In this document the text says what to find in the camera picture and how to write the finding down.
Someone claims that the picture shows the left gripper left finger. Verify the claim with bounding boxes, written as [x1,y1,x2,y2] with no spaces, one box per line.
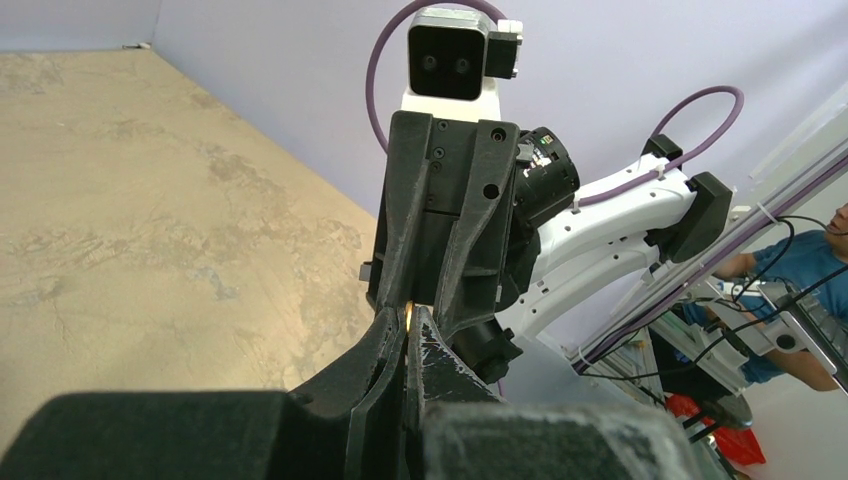
[1,308,406,479]

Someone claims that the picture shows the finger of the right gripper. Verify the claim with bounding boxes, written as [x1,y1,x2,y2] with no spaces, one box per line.
[434,120,520,339]
[377,111,433,308]

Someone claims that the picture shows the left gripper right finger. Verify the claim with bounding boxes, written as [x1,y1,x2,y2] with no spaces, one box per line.
[405,307,703,479]

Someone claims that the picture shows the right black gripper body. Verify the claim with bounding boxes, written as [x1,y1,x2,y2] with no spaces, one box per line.
[360,115,541,319]

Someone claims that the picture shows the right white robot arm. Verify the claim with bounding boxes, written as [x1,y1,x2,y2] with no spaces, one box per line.
[360,108,731,384]

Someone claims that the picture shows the red object on floor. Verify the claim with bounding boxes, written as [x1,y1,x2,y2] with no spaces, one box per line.
[665,394,767,466]

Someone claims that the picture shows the person in blue shirt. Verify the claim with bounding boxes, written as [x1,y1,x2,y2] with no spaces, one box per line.
[682,201,848,392]

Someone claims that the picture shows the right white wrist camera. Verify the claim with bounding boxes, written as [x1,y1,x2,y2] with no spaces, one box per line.
[400,6,524,122]

